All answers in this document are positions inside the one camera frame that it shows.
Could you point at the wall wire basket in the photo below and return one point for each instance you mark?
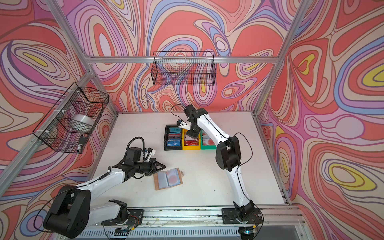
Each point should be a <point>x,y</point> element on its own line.
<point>57,133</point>
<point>184,68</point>

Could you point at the green plastic bin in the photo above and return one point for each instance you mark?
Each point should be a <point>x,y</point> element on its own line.
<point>206,142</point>

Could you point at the tan leather card holder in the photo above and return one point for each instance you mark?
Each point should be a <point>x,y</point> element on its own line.
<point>161,182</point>

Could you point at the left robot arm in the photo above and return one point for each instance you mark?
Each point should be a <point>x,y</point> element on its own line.
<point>72,210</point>

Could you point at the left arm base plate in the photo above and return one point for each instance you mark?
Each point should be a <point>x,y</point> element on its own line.
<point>132,218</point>

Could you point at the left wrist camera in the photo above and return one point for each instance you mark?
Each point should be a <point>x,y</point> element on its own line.
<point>149,152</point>

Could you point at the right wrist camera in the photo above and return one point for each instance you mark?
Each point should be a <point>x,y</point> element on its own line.
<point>183,125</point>

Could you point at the aluminium front rail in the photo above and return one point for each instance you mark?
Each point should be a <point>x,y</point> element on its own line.
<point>203,216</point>

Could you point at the black plastic bin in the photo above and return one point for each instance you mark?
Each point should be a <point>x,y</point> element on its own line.
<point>173,138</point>

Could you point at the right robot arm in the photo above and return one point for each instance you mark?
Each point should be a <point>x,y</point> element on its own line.
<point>228,155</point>

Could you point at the left wall wire basket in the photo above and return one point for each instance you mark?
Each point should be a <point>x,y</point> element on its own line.
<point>57,133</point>

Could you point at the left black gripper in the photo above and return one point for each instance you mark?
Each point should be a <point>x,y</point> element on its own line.
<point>152,169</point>

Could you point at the white tape roll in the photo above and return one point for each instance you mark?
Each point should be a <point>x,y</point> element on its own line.
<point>81,124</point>

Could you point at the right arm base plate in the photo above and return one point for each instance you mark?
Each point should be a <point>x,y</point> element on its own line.
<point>232,216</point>

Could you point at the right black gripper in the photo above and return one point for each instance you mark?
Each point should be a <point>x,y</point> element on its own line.
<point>194,135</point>

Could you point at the back wall wire basket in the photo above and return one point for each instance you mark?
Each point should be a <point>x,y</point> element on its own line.
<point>184,68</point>

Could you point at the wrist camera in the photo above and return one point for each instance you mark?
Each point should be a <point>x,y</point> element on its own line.
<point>183,125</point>
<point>149,152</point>

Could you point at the yellow plastic bin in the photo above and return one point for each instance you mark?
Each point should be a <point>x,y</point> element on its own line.
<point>190,144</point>

